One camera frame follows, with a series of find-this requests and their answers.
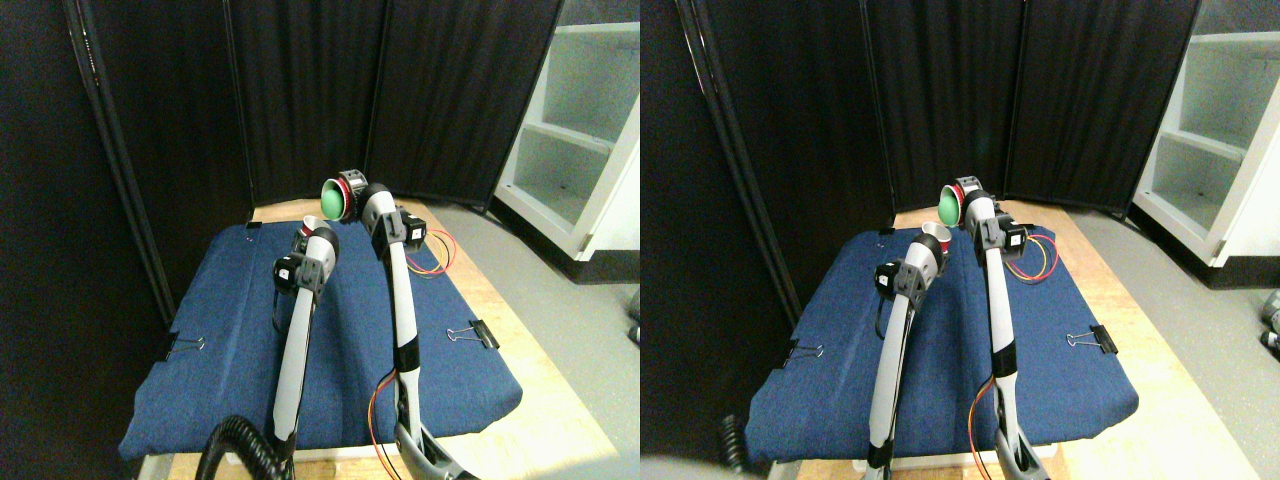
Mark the white shelf unit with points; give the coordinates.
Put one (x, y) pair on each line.
(610, 200)
(1250, 200)

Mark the dark blue cloth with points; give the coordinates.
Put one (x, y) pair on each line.
(350, 340)
(950, 340)

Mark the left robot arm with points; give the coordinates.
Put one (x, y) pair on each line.
(895, 370)
(295, 360)

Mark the red cup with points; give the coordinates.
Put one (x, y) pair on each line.
(935, 232)
(951, 205)
(309, 222)
(334, 200)

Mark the grey machine part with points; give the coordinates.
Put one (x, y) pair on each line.
(1271, 305)
(635, 300)

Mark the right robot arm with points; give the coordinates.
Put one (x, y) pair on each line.
(1003, 320)
(403, 320)

